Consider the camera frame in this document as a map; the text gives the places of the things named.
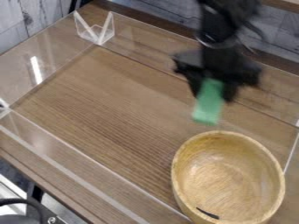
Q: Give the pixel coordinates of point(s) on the black table leg frame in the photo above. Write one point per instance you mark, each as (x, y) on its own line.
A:
(46, 215)

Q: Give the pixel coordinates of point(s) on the wooden bowl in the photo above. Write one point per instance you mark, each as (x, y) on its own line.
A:
(228, 179)

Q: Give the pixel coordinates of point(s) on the clear acrylic corner bracket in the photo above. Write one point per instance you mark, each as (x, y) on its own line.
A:
(97, 34)

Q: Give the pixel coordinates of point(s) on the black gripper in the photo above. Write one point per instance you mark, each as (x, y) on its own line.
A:
(224, 64)

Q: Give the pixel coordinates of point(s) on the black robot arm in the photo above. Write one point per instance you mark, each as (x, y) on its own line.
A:
(225, 17)

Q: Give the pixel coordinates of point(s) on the green stick block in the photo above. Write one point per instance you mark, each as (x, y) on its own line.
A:
(209, 102)

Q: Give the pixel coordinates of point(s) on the clear acrylic barrier wall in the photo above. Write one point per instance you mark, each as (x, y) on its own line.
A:
(95, 117)

